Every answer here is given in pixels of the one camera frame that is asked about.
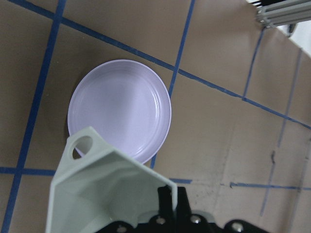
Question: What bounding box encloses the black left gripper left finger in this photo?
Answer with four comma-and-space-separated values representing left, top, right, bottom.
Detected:
157, 185, 173, 218

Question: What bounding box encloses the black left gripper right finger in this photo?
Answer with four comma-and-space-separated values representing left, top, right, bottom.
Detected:
176, 186, 191, 216

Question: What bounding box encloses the white faceted cup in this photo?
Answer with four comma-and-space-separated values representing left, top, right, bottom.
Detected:
46, 127, 177, 233

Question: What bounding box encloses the lilac round plate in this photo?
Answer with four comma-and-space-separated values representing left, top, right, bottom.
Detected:
68, 59, 172, 163

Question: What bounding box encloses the aluminium frame post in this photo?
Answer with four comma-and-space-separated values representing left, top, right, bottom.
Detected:
248, 0, 311, 28

